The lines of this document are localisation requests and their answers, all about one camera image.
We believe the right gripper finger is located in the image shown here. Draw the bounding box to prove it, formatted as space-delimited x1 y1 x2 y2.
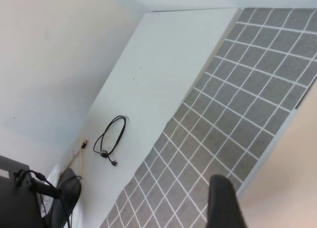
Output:
207 174 247 228

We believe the grey white-checked tablecloth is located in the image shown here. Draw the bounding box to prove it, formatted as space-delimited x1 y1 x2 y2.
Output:
99 7 317 228

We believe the black oval base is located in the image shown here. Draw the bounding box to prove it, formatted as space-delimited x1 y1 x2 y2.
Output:
47 167 83 228

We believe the black electronics box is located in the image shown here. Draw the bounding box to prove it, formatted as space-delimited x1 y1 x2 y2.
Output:
0 154 50 228

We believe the coiled black usb cable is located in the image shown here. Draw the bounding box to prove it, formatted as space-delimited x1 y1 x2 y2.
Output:
93 115 127 168

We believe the black plug cable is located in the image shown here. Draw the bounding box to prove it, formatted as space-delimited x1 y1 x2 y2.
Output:
14 169 83 228

